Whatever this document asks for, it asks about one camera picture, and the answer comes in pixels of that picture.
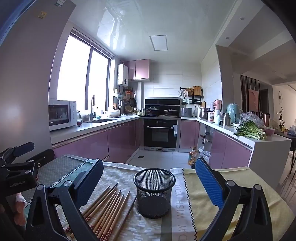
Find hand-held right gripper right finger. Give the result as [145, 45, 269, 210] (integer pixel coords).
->
[195, 157, 273, 241]

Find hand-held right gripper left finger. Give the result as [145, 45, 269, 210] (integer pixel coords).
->
[25, 159, 104, 241]

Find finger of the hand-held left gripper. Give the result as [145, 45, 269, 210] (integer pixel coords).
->
[0, 149, 55, 176]
[0, 142, 35, 167]

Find bundle of wooden chopsticks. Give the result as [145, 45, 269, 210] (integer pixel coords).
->
[65, 183, 137, 241]

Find black mesh pen holder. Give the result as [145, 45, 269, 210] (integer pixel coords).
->
[133, 168, 176, 219]

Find person's left hand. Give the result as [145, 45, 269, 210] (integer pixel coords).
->
[14, 192, 28, 220]

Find yellow cooking oil bottle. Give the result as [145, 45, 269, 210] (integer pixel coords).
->
[188, 146, 201, 166]

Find patchwork printed tablecloth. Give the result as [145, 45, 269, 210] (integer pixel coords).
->
[22, 153, 287, 241]

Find pink base cabinets with counter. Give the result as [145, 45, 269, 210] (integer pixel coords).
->
[50, 116, 141, 164]
[180, 117, 292, 171]

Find white microwave oven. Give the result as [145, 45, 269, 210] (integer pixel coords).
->
[48, 100, 77, 132]

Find green leafy vegetables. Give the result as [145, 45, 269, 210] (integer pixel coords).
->
[233, 120, 266, 140]

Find steel stockpot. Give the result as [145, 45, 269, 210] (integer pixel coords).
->
[199, 107, 211, 120]

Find black built-in oven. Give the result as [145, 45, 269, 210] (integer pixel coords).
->
[143, 118, 179, 150]

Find teal countertop appliance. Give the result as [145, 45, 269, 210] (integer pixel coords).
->
[226, 103, 243, 124]

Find pink electric kettle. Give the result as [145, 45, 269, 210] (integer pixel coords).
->
[213, 99, 223, 116]

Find clear plastic bag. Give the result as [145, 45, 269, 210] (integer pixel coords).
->
[239, 112, 264, 128]

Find pink bowl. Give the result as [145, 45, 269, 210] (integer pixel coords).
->
[260, 127, 275, 137]

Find black range hood stove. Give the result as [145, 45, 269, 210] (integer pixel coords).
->
[145, 97, 181, 117]

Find kitchen window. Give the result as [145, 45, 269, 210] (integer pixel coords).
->
[57, 28, 115, 112]

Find white vent pipe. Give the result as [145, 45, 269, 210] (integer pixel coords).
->
[137, 81, 144, 109]

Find white water heater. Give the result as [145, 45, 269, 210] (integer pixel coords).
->
[117, 64, 129, 85]

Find ceiling light panel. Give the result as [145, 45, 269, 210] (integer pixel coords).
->
[149, 35, 168, 51]

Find black wall rack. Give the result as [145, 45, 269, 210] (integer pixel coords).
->
[180, 86, 204, 105]

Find framed wall picture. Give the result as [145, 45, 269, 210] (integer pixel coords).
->
[248, 88, 260, 113]

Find pink wall cabinet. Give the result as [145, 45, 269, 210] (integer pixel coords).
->
[125, 59, 151, 81]

